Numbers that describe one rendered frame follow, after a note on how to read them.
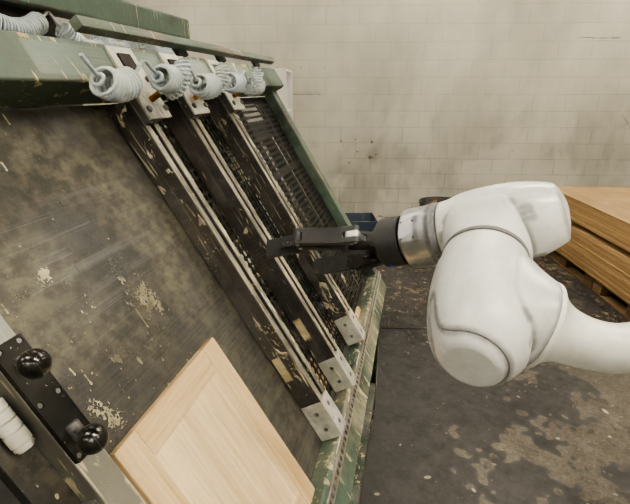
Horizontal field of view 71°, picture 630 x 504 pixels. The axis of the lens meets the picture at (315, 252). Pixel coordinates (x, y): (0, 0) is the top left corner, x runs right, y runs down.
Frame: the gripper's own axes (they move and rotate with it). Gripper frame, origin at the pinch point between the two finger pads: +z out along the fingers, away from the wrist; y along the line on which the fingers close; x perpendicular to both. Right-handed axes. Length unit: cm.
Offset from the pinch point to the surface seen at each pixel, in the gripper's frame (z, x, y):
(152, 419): 27.9, 27.7, 5.4
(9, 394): 26.2, 23.1, 30.4
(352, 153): 218, -271, -401
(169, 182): 45, -28, -4
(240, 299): 39.5, -0.5, -27.0
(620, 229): -55, -114, -397
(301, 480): 27, 44, -40
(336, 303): 47, -9, -88
